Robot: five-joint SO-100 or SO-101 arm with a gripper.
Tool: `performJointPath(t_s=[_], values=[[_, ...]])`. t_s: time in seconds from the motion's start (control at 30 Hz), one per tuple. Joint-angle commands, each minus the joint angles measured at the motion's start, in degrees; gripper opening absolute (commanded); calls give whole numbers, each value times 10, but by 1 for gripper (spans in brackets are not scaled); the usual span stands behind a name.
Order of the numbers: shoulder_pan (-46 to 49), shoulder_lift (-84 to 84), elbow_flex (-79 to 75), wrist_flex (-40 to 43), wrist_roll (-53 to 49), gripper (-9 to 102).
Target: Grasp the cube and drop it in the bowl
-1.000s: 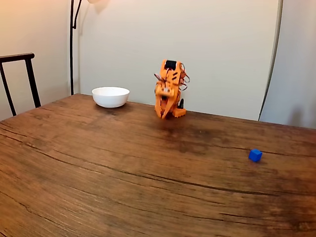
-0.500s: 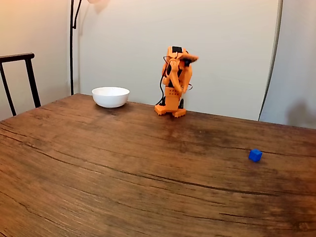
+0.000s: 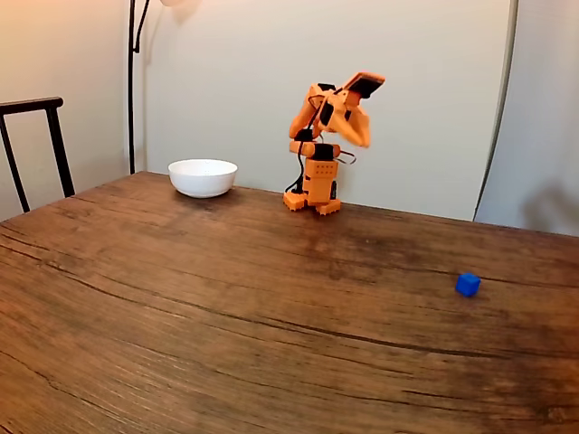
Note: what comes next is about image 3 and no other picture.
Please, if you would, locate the black camera cable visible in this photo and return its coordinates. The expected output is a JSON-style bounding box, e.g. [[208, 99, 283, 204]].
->
[[284, 92, 323, 195]]

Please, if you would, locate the white bowl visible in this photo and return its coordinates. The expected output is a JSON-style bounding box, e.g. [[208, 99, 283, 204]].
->
[[167, 158, 239, 199]]

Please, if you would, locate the grey vertical trim strip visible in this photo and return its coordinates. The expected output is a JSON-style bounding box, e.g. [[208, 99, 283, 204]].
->
[[472, 0, 521, 223]]

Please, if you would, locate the black wooden chair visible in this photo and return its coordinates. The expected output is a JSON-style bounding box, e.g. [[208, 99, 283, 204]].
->
[[0, 96, 77, 214]]

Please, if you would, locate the blue cube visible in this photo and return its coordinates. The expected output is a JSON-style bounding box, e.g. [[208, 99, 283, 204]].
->
[[455, 272, 482, 298]]

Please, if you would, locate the black floor lamp stand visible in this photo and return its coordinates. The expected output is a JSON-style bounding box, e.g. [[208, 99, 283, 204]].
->
[[128, 0, 153, 175]]

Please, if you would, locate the orange camera mount with camera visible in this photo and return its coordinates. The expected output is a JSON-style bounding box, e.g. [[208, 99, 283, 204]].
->
[[346, 71, 386, 99]]

